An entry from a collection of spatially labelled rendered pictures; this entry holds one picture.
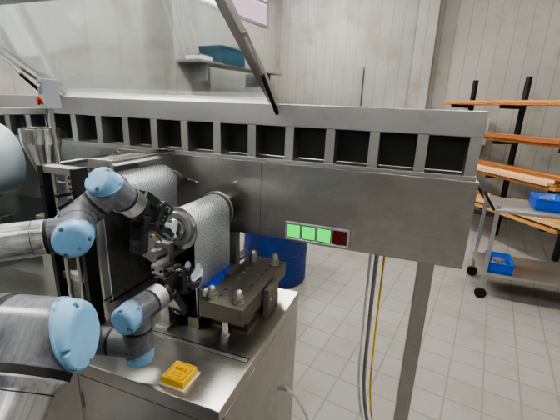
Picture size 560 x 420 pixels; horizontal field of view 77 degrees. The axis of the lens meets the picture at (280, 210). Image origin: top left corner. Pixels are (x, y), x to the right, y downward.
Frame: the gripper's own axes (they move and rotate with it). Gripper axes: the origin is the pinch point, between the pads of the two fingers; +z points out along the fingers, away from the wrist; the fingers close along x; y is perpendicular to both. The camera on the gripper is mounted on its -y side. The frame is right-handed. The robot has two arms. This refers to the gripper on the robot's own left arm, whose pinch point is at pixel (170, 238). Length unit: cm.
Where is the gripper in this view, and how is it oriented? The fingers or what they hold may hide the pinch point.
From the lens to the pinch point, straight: 119.6
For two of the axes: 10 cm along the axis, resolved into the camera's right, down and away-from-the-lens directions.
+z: 2.4, 4.2, 8.8
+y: 2.5, -9.0, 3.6
